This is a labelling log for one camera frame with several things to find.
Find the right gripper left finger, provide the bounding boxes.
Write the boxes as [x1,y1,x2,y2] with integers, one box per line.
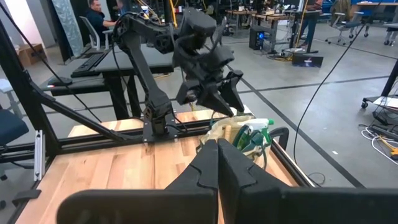
[57,139,220,224]

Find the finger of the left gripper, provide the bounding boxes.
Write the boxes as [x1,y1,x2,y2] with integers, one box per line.
[176,79,234,118]
[221,70,245,112]

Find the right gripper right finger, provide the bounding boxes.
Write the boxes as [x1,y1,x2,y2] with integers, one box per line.
[218,138,398,224]

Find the green spray bottle white head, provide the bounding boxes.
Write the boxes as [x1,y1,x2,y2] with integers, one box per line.
[238,118,275,149]

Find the computer tower blue light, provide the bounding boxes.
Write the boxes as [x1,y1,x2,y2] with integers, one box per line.
[248,26,275,51]

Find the black desk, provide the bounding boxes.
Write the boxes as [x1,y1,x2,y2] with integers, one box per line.
[49,43,175,121]

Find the black floor box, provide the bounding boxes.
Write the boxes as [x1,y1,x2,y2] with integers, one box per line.
[291,52,325,68]

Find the wooden work tables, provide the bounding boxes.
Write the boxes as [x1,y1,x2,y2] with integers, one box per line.
[225,7,323,54]

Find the black keyboard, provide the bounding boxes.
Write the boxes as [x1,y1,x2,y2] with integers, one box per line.
[70,52,109,78]

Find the white chair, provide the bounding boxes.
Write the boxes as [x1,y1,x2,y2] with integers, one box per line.
[79,15,113,53]

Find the grey office chair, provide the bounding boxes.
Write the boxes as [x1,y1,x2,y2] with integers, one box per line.
[325,11,365,46]

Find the grey mottled panel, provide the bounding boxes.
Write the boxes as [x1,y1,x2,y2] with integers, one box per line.
[51,0,85,58]

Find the black computer mouse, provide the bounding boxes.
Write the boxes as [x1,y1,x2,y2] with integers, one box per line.
[46,76,73,88]

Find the black stand leg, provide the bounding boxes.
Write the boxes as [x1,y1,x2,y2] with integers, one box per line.
[360,58,398,125]

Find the cardboard box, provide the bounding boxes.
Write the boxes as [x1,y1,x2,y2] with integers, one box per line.
[17,42,48,67]

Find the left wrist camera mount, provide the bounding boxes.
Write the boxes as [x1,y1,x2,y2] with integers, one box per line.
[182,8,218,39]

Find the yellow hanging cord black plug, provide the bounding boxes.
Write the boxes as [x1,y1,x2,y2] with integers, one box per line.
[167,0,178,29]

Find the black floor cable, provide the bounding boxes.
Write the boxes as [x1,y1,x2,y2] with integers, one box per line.
[293,17,374,188]

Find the tangled white yellow cable bundle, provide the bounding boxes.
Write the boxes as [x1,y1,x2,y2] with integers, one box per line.
[359,123,398,166]

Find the silver metal bracket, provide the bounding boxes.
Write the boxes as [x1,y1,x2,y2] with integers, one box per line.
[33,129,46,182]

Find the black aluminium rig frame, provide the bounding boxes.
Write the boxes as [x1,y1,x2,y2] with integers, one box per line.
[0,18,315,224]

